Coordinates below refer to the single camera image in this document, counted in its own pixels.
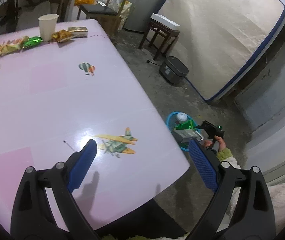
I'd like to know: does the green foil snack bag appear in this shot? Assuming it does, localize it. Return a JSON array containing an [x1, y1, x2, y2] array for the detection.
[[174, 119, 197, 131]]

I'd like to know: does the white AD milk bottle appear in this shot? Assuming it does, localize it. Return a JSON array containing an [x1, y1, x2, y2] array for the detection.
[[175, 112, 188, 124]]

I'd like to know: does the blue trash basket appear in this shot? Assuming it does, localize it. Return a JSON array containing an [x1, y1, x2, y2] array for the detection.
[[166, 111, 199, 152]]

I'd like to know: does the person's right hand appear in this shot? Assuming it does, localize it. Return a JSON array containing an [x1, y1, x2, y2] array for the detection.
[[203, 135, 226, 152]]

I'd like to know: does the black round appliance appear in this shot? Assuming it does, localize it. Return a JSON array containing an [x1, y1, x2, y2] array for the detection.
[[159, 56, 189, 85]]

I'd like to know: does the beige mattress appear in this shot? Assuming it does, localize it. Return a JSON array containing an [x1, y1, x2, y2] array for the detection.
[[160, 0, 285, 101]]

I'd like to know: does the dark wooden stool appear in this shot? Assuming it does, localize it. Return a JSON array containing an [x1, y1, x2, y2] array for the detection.
[[138, 19, 180, 60]]

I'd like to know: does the pink patterned tablecloth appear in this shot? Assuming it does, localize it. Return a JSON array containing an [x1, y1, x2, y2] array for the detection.
[[0, 20, 190, 230]]

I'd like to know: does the white box on stool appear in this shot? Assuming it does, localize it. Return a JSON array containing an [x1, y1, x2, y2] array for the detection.
[[151, 13, 180, 30]]

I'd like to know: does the wooden chair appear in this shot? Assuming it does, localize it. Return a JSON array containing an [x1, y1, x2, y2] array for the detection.
[[76, 0, 127, 36]]

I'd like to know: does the gold rectangular snack pack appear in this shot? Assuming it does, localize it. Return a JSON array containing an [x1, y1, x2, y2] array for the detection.
[[68, 27, 88, 37]]

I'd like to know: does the yellow snack bag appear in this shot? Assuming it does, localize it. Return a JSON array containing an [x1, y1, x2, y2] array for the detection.
[[0, 36, 29, 57]]

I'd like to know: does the gold snack wrapper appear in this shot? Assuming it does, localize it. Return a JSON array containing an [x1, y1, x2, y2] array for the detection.
[[51, 29, 76, 43]]

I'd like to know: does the green foil wrapper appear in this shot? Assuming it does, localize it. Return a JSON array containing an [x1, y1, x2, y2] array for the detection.
[[22, 36, 43, 49]]

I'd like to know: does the white paper cup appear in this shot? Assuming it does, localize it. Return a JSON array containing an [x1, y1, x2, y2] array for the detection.
[[38, 14, 59, 42]]

